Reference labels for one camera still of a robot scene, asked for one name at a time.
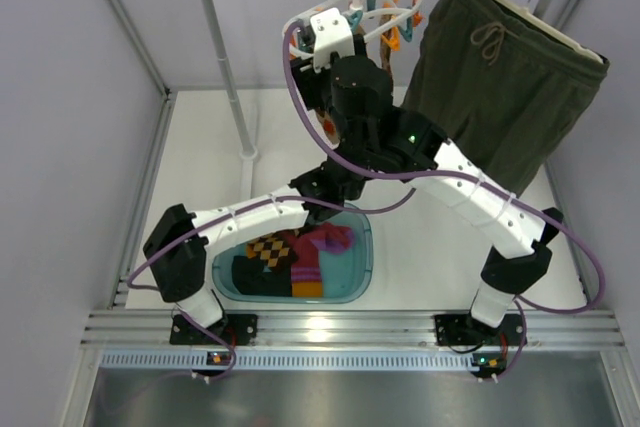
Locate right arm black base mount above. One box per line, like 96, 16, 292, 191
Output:
434, 313, 524, 347

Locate maroon orange striped sock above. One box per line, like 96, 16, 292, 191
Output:
291, 240, 324, 298

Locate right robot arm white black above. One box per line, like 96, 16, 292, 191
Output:
283, 55, 562, 345

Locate brown orange argyle sock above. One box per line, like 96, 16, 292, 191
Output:
315, 110, 340, 146

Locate olive green shorts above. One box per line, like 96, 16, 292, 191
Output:
402, 0, 610, 195

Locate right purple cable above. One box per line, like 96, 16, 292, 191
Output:
282, 21, 607, 383

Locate maroon purple sock in bin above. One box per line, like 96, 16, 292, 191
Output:
294, 222, 355, 262

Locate aluminium rail frame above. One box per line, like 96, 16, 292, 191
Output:
80, 310, 625, 373

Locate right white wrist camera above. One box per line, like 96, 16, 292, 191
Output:
310, 7, 355, 73

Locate beige clothes hanger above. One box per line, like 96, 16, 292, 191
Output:
462, 0, 609, 63

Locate teal plastic bin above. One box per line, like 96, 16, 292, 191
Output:
212, 212, 373, 305

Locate white clip sock hanger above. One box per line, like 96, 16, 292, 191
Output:
282, 0, 424, 52

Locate black sock in bin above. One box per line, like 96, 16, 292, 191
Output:
231, 256, 292, 297

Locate brown yellow argyle sock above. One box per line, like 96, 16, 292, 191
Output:
245, 230, 299, 274

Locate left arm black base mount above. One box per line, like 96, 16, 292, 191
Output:
169, 314, 258, 347

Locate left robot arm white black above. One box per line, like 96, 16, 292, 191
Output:
143, 160, 366, 332

